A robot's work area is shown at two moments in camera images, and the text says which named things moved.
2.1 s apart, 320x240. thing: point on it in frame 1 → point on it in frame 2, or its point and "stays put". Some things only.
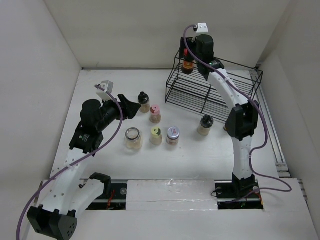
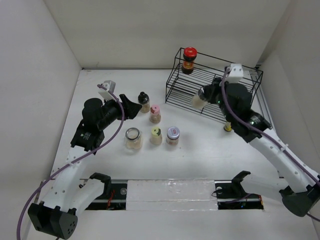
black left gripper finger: x=129 y=109 stays put
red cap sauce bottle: x=188 y=63 stays put
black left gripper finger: x=124 y=100 stays put
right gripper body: x=192 y=45 → x=216 y=95
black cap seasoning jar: x=206 y=121 → x=198 y=100
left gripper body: x=111 y=111 stays put
